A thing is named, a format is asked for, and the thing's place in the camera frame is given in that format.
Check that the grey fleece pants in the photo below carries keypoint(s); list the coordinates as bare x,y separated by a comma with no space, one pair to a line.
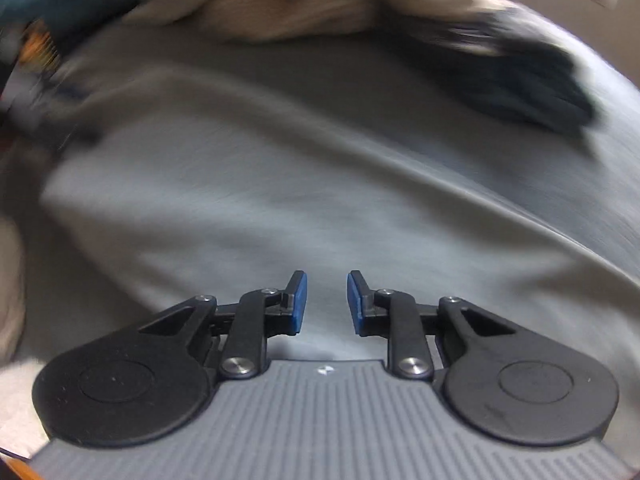
300,200

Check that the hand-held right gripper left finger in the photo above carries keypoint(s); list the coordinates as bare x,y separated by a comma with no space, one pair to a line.
299,305

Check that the dark teal garment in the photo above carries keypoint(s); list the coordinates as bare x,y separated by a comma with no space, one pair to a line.
525,85

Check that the orange and black printed card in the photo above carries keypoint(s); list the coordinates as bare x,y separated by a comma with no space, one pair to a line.
30,55

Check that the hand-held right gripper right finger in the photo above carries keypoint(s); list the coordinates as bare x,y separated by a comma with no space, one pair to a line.
355,305

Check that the white fluffy cloth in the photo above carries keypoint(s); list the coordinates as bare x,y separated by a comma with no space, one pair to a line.
17,410

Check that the beige cloth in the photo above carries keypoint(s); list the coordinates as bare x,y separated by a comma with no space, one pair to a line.
10,290

